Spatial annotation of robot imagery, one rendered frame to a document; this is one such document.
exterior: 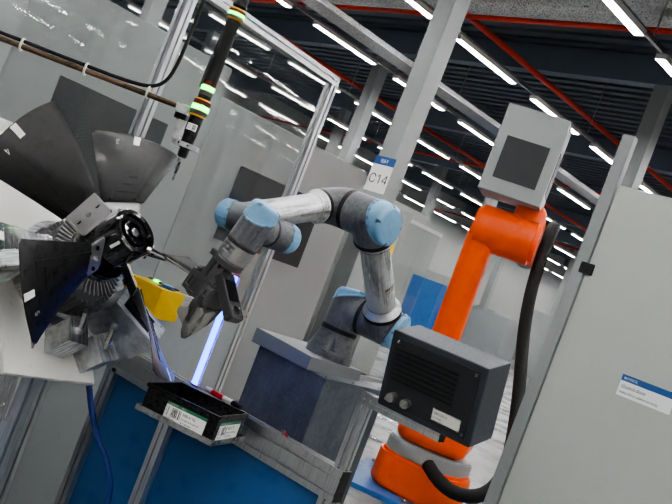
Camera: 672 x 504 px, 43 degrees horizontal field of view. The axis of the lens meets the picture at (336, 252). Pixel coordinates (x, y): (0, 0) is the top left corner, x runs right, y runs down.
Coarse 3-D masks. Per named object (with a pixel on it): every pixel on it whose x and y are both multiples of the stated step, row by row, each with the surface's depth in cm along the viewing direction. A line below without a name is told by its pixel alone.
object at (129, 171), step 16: (96, 144) 218; (112, 144) 220; (128, 144) 221; (144, 144) 224; (96, 160) 216; (112, 160) 217; (128, 160) 218; (144, 160) 220; (160, 160) 222; (176, 160) 226; (112, 176) 214; (128, 176) 215; (144, 176) 216; (160, 176) 218; (112, 192) 211; (128, 192) 212; (144, 192) 213
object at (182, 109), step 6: (180, 108) 210; (186, 108) 210; (174, 114) 209; (180, 114) 209; (186, 114) 210; (180, 120) 210; (186, 120) 211; (180, 126) 210; (174, 132) 210; (180, 132) 210; (174, 138) 209; (180, 138) 211; (180, 144) 207; (186, 144) 208; (192, 150) 209; (198, 150) 210
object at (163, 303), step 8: (136, 280) 255; (144, 280) 253; (152, 280) 261; (144, 288) 252; (152, 288) 250; (160, 288) 249; (144, 296) 252; (152, 296) 250; (160, 296) 248; (168, 296) 251; (176, 296) 253; (184, 296) 256; (152, 304) 249; (160, 304) 249; (168, 304) 252; (176, 304) 254; (152, 312) 248; (160, 312) 250; (168, 312) 253; (176, 312) 255; (168, 320) 254
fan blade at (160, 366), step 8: (136, 296) 202; (136, 304) 206; (144, 304) 196; (144, 312) 194; (144, 320) 205; (152, 328) 196; (152, 336) 192; (152, 344) 190; (152, 352) 189; (160, 352) 196; (152, 360) 188; (160, 360) 193; (160, 368) 191; (168, 368) 201; (160, 376) 189; (168, 376) 196
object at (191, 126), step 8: (240, 0) 210; (248, 0) 211; (240, 8) 213; (192, 120) 209; (200, 120) 210; (192, 128) 209; (184, 136) 210; (192, 136) 210; (192, 144) 210; (184, 152) 210
